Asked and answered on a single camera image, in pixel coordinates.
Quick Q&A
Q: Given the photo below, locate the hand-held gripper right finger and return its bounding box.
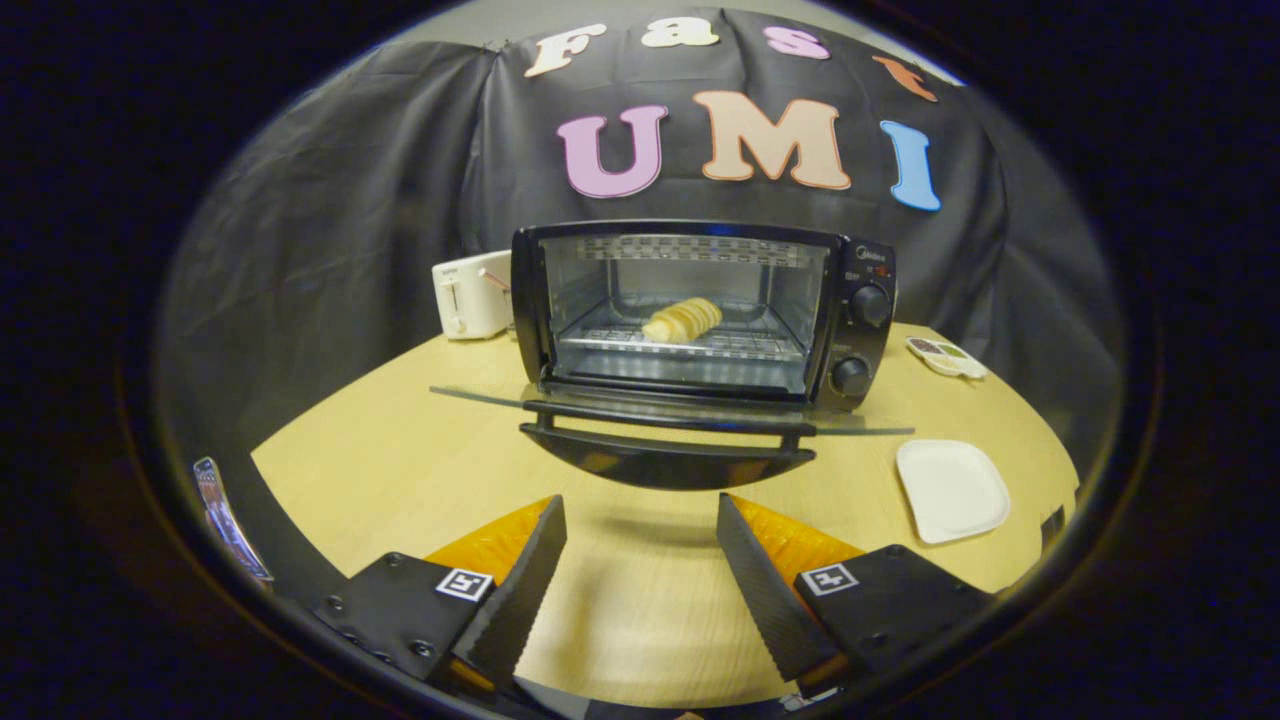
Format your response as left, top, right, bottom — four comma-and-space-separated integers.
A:
716, 492, 998, 699

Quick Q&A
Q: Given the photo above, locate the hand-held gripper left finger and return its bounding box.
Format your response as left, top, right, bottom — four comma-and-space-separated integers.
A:
310, 494, 568, 698

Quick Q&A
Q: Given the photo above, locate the black toaster oven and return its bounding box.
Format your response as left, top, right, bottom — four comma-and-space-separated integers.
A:
430, 220, 916, 491

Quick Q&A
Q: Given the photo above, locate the yellow bread roll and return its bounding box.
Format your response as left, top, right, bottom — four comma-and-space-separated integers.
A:
641, 297, 724, 345

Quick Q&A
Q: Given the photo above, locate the white pop-up toaster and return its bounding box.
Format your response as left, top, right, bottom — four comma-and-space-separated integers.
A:
432, 250, 515, 341

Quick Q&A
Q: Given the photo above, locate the white square plate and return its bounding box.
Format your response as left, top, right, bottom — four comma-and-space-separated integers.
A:
896, 439, 1012, 545

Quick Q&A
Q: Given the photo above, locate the white divided spice dish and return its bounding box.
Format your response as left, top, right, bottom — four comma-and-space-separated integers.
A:
906, 336, 989, 381

